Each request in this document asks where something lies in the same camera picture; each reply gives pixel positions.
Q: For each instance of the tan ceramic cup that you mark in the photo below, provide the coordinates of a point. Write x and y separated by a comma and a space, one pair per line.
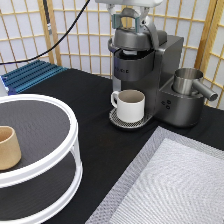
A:
10, 153

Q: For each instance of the wooden shoji screen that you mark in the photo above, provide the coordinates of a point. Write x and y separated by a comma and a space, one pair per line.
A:
74, 34

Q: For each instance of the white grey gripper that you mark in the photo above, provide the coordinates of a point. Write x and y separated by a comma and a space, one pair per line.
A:
144, 5

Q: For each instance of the grey woven placemat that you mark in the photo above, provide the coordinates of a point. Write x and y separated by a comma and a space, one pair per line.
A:
172, 180

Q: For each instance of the steel milk frother jug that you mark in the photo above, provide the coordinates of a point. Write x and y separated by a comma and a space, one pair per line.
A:
188, 80

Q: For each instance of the white ceramic mug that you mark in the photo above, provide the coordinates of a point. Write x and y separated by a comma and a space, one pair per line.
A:
129, 105

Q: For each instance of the white two-tier round shelf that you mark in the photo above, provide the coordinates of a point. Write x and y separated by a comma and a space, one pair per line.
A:
50, 170

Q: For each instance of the grey pod coffee machine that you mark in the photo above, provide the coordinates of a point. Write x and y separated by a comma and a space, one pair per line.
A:
146, 61

